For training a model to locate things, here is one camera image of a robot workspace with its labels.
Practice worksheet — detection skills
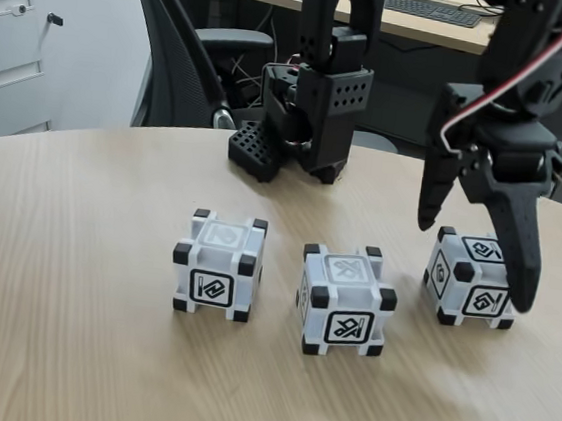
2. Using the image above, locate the red white servo cable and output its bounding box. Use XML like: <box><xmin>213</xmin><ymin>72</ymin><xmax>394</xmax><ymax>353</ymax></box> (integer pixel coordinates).
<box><xmin>436</xmin><ymin>6</ymin><xmax>562</xmax><ymax>167</ymax></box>

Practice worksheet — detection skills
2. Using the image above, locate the white cube house symbol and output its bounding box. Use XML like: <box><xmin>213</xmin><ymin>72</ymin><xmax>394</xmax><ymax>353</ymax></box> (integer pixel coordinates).
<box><xmin>418</xmin><ymin>224</ymin><xmax>526</xmax><ymax>333</ymax></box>

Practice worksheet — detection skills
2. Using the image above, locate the white filing cabinet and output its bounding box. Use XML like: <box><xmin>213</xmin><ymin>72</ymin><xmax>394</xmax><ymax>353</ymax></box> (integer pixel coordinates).
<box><xmin>0</xmin><ymin>0</ymin><xmax>161</xmax><ymax>160</ymax></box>

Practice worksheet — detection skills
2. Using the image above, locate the black office chair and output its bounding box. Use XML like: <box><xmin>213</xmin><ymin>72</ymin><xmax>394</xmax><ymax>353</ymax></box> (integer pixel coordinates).
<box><xmin>103</xmin><ymin>0</ymin><xmax>284</xmax><ymax>143</ymax></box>

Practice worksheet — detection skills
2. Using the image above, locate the white cube zigzag symbol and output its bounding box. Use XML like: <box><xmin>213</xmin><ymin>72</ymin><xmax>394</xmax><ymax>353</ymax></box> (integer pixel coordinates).
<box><xmin>166</xmin><ymin>206</ymin><xmax>270</xmax><ymax>326</ymax></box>

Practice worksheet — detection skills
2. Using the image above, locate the grey chair seat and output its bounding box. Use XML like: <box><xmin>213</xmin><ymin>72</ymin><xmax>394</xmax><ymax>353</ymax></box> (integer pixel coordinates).
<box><xmin>350</xmin><ymin>130</ymin><xmax>401</xmax><ymax>156</ymax></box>

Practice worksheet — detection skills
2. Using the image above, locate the black keyboard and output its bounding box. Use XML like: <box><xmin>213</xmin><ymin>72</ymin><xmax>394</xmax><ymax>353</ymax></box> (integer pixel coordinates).
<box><xmin>381</xmin><ymin>0</ymin><xmax>485</xmax><ymax>30</ymax></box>

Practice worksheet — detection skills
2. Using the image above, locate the white cube crossed symbol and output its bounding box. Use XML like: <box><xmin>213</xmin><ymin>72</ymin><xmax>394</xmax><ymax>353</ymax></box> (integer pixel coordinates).
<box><xmin>289</xmin><ymin>239</ymin><xmax>404</xmax><ymax>365</ymax></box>

